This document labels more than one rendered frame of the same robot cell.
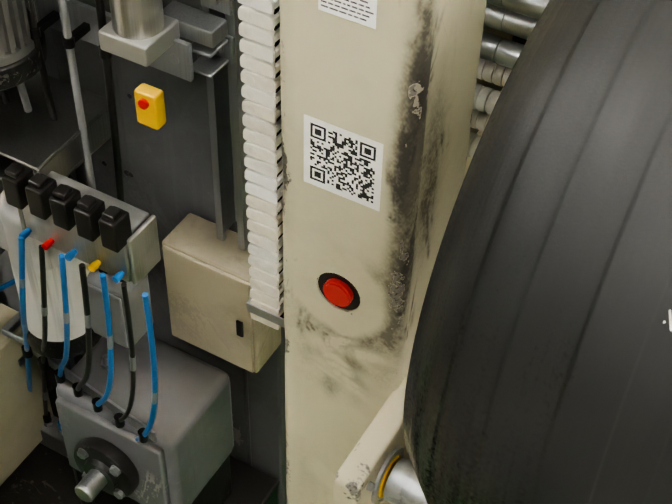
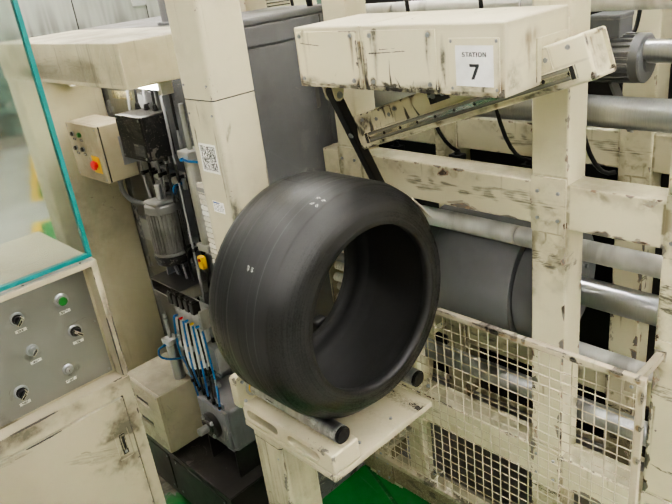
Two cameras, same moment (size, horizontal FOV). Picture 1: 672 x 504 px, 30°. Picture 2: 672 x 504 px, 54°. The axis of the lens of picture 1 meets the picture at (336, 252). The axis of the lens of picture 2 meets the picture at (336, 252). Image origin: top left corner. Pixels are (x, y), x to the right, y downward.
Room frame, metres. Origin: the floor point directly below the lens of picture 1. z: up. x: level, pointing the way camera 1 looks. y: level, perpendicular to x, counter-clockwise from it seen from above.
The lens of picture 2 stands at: (-0.64, -0.82, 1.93)
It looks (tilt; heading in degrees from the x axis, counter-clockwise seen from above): 24 degrees down; 20
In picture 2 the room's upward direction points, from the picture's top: 7 degrees counter-clockwise
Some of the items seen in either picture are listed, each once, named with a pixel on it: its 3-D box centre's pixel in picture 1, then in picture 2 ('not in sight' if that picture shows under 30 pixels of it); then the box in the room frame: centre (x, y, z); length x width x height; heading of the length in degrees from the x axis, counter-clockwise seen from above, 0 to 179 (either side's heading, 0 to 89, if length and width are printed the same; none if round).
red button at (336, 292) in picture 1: (340, 289); not in sight; (0.79, -0.01, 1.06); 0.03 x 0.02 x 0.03; 61
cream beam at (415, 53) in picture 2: not in sight; (420, 50); (0.94, -0.52, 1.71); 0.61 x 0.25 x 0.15; 61
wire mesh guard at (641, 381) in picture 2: not in sight; (480, 426); (0.92, -0.63, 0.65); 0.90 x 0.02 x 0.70; 61
